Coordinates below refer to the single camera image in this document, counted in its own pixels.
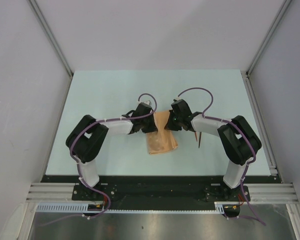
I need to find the peach cloth napkin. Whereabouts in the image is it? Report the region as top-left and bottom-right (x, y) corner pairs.
(146, 110), (179, 155)

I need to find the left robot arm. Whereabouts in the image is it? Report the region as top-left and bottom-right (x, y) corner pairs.
(65, 100), (158, 200)

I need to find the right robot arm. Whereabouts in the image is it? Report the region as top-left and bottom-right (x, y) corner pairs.
(165, 98), (262, 201)

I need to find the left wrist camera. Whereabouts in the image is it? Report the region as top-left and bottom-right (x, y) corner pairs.
(137, 100), (152, 106)

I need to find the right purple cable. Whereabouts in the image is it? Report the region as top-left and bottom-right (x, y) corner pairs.
(176, 87), (266, 226)

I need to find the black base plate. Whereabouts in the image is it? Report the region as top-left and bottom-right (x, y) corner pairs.
(41, 175), (281, 211)

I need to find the aluminium front rail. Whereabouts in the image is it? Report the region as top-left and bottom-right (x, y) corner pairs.
(26, 183), (299, 204)

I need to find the slotted cable duct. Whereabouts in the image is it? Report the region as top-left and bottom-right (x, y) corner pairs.
(36, 201), (241, 216)

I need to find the right aluminium frame post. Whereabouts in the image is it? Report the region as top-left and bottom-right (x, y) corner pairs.
(245, 0), (294, 78)

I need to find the aluminium frame post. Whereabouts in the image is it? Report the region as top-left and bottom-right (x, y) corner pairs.
(245, 0), (294, 78)
(26, 0), (74, 79)

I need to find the left aluminium frame post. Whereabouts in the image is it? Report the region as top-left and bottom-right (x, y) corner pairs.
(26, 0), (74, 79)

